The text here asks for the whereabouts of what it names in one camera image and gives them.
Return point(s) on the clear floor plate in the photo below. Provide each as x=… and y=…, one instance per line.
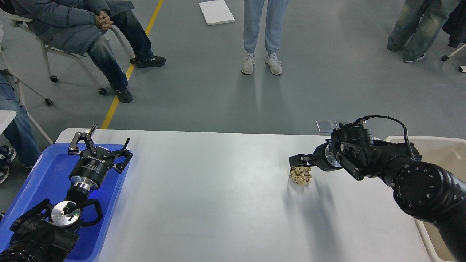
x=325, y=126
x=340, y=123

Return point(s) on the brown paper ball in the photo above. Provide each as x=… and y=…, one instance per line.
x=301, y=175

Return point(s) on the seated person in grey jacket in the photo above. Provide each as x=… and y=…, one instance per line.
x=78, y=26

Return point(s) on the clear floor plate right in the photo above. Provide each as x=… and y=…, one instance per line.
x=340, y=123

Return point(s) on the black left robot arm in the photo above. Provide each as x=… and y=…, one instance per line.
x=63, y=210

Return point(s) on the blue plastic tray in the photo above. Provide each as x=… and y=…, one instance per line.
x=49, y=180

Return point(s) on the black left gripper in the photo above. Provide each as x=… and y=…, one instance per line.
x=94, y=163

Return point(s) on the beige plastic bin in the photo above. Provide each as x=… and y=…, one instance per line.
x=449, y=153

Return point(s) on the person in jeans at left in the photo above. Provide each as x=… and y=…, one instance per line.
x=19, y=133

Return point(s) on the white side table corner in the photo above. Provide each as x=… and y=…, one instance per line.
x=6, y=117

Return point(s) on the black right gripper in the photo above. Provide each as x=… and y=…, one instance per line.
x=322, y=157

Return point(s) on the white flat board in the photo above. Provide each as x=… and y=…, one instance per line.
x=216, y=12

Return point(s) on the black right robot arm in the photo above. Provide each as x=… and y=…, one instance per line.
x=422, y=190

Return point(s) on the person in faded jeans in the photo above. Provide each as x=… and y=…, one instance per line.
x=418, y=25

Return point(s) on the white rolling chair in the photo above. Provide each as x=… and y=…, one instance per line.
x=18, y=21

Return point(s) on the clear floor plate left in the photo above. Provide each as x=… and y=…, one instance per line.
x=325, y=126

